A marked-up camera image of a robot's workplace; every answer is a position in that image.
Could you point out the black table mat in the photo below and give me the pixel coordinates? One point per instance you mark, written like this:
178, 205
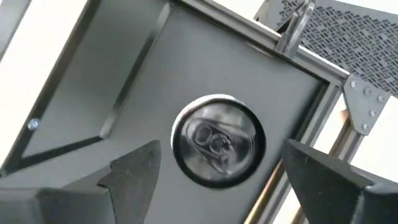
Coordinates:
202, 62

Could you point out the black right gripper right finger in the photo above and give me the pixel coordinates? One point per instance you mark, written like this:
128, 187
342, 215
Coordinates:
342, 199

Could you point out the white yellow Celsius can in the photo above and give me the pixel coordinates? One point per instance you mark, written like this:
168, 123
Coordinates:
217, 143

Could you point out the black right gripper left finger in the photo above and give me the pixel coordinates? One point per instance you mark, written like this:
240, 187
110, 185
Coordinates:
93, 202

